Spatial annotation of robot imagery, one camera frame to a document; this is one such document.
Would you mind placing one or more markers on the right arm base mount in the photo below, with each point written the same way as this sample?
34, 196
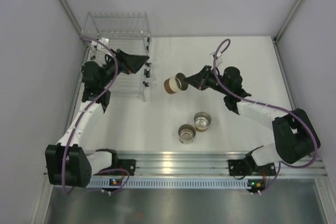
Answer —
238, 168

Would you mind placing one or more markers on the right aluminium frame post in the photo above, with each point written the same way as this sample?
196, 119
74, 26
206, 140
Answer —
288, 20

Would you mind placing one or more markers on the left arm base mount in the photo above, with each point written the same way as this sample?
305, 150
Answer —
127, 164

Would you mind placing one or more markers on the clear acrylic dish rack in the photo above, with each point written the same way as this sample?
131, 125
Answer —
130, 33

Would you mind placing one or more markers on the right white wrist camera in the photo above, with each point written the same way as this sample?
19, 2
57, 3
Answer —
218, 57

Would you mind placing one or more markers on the aluminium frame post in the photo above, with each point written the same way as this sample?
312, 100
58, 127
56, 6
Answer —
288, 20
71, 16

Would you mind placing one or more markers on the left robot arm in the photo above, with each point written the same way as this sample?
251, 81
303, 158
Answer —
66, 161

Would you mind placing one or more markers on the aluminium mounting rail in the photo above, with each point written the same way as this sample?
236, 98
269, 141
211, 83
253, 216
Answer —
205, 164

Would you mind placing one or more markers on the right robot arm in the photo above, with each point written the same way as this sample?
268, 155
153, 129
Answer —
294, 135

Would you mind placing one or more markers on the steel cup front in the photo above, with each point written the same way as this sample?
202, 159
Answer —
186, 134

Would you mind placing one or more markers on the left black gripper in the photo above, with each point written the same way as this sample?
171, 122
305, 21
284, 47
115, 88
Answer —
129, 63

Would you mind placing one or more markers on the white slotted cable duct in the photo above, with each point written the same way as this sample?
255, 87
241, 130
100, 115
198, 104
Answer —
171, 183

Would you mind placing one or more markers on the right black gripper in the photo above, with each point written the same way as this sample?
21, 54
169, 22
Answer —
198, 80

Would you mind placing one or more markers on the steel cup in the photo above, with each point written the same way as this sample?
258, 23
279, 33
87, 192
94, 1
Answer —
186, 134
202, 121
175, 84

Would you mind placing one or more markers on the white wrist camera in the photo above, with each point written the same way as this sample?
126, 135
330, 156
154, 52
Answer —
218, 57
102, 45

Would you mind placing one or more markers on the left aluminium frame post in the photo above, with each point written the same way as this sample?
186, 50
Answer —
71, 16

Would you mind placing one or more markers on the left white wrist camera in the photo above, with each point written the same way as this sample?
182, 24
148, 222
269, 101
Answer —
102, 45

